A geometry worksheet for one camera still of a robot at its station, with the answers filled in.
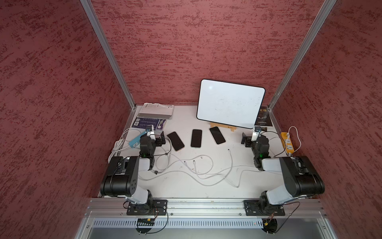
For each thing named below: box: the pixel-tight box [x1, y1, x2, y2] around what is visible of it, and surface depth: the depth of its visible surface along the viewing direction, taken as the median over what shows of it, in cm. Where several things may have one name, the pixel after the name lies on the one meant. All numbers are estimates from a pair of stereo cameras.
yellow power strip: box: [280, 131, 295, 154], surface depth 99 cm
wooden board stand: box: [209, 121, 237, 132], surface depth 105 cm
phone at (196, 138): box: [190, 128, 203, 149], surface depth 102 cm
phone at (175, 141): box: [167, 131, 186, 152], surface depth 100 cm
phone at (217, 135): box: [208, 125, 227, 146], surface depth 105 cm
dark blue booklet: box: [131, 117, 167, 130], surface depth 109 cm
